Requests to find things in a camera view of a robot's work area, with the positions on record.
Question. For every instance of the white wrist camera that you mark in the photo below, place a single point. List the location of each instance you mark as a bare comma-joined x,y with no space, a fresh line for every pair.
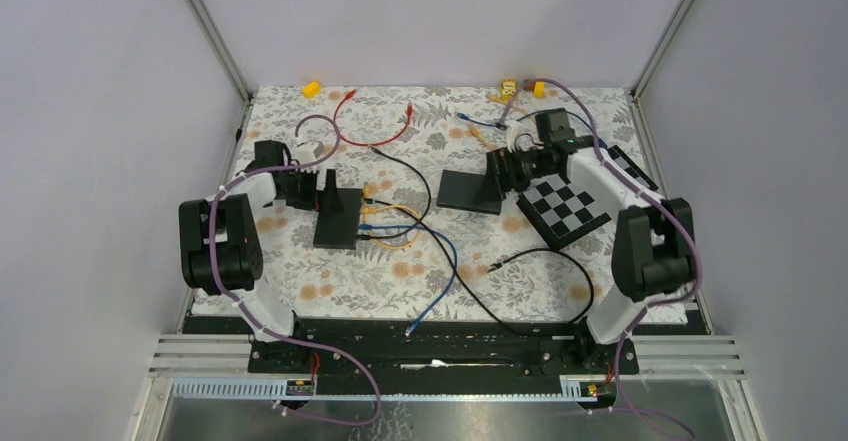
307,153
513,130

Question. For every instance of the black network switch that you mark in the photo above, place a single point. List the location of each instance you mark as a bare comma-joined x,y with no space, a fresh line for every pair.
469,192
338,229

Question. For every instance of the yellow toy brick with face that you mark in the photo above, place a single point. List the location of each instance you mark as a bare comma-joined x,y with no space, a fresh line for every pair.
508,89

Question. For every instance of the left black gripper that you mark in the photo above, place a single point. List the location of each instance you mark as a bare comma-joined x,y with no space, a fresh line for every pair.
309,201

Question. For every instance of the yellow brown toy block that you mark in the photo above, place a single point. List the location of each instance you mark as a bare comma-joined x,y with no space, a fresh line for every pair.
536,87

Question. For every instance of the floral patterned table mat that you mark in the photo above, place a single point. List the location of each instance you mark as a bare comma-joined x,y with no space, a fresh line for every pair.
394,143

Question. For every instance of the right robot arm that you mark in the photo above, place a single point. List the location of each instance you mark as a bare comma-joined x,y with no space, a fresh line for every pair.
654,252

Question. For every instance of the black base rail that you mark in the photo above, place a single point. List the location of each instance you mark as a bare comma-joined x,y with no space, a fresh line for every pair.
360,357

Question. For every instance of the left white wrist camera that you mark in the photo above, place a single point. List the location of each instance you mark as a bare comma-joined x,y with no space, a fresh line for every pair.
307,153

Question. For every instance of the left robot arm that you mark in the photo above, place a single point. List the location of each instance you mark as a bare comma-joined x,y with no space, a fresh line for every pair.
220,248

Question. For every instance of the black white checkerboard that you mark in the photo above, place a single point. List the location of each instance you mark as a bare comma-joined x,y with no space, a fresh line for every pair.
559,212

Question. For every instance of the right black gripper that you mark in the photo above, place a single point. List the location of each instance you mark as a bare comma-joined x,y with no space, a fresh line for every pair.
501,173

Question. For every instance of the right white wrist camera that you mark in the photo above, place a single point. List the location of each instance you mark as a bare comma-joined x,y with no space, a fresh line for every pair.
513,130

